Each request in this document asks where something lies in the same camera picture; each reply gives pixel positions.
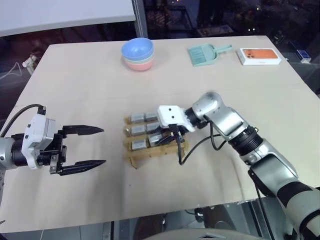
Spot teal mini brush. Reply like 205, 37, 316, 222
188, 44, 232, 67

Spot blue plastic bowl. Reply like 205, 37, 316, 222
121, 37, 154, 60

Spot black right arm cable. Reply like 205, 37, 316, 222
171, 119, 267, 210

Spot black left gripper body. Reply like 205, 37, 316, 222
37, 129, 68, 176

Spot white table top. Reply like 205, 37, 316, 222
0, 0, 136, 38

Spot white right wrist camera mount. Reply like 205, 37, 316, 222
156, 104, 196, 133

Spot thin white cable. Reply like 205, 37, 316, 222
0, 61, 27, 81

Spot blue and white small box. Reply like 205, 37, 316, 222
295, 49, 312, 64

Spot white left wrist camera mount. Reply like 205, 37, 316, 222
21, 113, 57, 170

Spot white phone box orange print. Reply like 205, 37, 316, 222
236, 47, 283, 67

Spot black device under table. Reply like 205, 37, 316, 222
194, 206, 227, 229

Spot white plug adapter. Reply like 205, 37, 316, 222
22, 53, 39, 75

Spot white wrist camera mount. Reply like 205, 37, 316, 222
156, 104, 196, 133
21, 113, 57, 170

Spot wooden rack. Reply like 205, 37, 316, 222
122, 112, 190, 171

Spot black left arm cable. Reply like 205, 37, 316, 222
0, 103, 47, 137

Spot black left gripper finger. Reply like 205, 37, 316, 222
58, 159, 107, 177
61, 124, 105, 139

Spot pink plastic bowl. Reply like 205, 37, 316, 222
122, 56, 155, 72

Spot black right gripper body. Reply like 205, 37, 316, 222
161, 123, 191, 141

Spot green plastic bowl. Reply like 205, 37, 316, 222
122, 53, 154, 64

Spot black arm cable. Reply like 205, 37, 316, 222
0, 103, 47, 137
171, 119, 267, 210

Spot teal mini dustpan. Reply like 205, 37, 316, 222
187, 43, 233, 68

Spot grey metal pole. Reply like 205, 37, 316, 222
131, 0, 149, 40

